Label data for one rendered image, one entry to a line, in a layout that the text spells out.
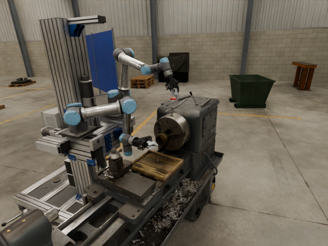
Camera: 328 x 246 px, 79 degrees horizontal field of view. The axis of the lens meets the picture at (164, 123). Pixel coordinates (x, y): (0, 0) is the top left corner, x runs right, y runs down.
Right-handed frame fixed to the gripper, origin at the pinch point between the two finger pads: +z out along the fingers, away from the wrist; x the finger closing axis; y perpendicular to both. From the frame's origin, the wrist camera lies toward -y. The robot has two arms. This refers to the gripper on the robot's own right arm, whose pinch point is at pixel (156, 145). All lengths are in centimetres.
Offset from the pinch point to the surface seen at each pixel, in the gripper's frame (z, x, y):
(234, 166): 26, -111, -168
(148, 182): 12.7, -10.7, 29.2
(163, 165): 2.9, -19.6, -3.9
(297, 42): 73, 54, -1091
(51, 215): -1, 3, 83
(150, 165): -6.1, -19.4, 2.1
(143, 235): 10, -52, 37
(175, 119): 4.0, 13.6, -24.2
